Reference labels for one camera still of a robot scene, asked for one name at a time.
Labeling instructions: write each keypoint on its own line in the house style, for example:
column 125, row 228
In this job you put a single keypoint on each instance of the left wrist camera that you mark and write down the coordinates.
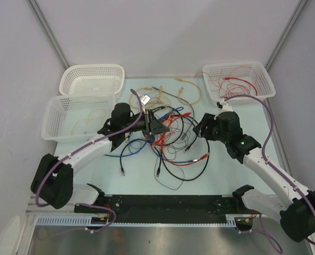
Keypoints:
column 144, row 99

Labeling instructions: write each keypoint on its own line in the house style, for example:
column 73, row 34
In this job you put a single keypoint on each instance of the white basket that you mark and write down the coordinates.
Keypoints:
column 242, row 79
column 88, row 78

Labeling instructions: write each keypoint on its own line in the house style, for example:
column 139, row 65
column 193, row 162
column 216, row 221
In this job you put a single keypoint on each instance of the translucent basket front left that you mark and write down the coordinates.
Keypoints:
column 77, row 116

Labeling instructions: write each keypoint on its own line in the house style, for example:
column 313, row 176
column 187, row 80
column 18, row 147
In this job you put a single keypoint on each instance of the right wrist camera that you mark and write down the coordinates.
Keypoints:
column 223, row 106

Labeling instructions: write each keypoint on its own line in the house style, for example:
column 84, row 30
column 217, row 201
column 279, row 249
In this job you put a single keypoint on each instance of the white basket right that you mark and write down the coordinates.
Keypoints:
column 242, row 79

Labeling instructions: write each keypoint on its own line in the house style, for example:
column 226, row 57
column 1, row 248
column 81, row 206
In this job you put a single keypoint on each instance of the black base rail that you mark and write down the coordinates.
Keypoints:
column 170, row 209

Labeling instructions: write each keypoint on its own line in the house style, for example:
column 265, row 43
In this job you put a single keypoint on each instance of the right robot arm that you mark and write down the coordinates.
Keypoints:
column 293, row 205

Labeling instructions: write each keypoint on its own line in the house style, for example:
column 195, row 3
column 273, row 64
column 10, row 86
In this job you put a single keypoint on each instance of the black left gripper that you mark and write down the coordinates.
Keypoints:
column 150, row 120

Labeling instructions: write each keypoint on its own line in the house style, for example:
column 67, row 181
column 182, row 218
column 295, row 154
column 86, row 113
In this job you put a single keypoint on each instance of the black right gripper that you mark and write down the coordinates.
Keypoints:
column 208, row 120

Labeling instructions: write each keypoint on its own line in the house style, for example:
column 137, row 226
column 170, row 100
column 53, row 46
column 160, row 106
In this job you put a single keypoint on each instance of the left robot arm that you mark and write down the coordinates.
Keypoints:
column 53, row 183

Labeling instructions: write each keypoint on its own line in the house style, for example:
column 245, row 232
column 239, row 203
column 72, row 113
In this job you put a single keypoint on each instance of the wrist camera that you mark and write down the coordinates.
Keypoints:
column 223, row 106
column 144, row 99

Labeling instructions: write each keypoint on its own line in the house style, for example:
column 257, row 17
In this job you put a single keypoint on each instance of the white basket back left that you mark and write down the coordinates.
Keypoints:
column 88, row 78

